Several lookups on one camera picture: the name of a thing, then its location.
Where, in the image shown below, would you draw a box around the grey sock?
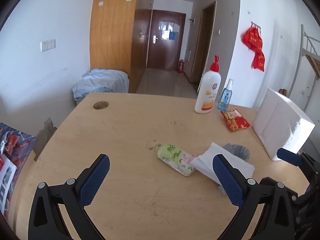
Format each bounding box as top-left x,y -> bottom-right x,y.
223,143 -> 250,162

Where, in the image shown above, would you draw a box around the white tissue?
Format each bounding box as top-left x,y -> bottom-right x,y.
191,142 -> 255,185

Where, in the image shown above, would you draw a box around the green wet wipes pack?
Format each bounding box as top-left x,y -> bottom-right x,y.
155,144 -> 195,177

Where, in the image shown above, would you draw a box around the white styrofoam box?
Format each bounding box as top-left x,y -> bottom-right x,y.
252,89 -> 315,161

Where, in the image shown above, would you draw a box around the red snack packet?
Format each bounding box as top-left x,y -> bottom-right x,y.
220,109 -> 251,132

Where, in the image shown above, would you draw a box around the colourful patterned box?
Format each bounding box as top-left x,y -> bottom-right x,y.
1,123 -> 37,219

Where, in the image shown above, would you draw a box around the blue spray bottle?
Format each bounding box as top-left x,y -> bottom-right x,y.
217,79 -> 233,112

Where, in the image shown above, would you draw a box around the metal bunk bed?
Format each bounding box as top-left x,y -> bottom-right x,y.
289,24 -> 319,111

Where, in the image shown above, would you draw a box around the white pump lotion bottle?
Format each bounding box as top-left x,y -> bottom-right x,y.
194,55 -> 221,114

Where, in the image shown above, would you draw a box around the red hanging bags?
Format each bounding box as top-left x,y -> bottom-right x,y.
241,24 -> 265,72

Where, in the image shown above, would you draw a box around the red fire extinguisher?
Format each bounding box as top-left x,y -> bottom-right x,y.
177,60 -> 184,74

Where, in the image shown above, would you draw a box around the light blue cloth pile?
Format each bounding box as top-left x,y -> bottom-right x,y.
72,69 -> 130,102

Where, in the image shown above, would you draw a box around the dark brown entrance door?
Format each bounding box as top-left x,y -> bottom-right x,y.
147,10 -> 186,71

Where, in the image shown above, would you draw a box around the wooden wardrobe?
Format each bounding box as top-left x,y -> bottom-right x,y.
89,0 -> 154,93

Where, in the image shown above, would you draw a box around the side door frame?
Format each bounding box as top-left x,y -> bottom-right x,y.
190,1 -> 216,89

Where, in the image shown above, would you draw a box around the white double wall socket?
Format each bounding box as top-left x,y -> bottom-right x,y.
40,39 -> 56,52

